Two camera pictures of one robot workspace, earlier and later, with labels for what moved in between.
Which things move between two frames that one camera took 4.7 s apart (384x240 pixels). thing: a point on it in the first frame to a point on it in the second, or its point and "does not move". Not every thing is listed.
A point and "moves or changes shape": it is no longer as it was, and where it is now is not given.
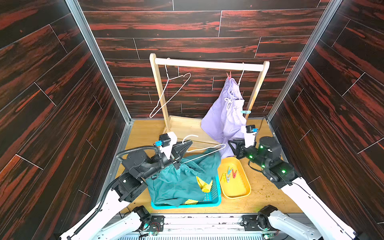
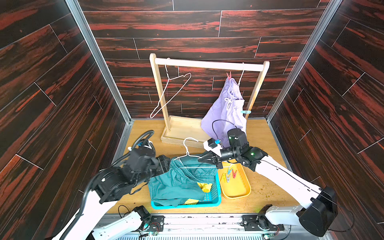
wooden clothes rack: [189, 129] does not move
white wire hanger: [192, 150] to [180, 166]
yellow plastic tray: [234, 183] does not move
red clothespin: [234, 174] does not move
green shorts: [178, 185] does not move
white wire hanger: [160, 98] moves or changes shape
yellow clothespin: [224, 178] does not move
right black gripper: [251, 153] to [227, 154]
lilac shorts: [223, 122] does not move
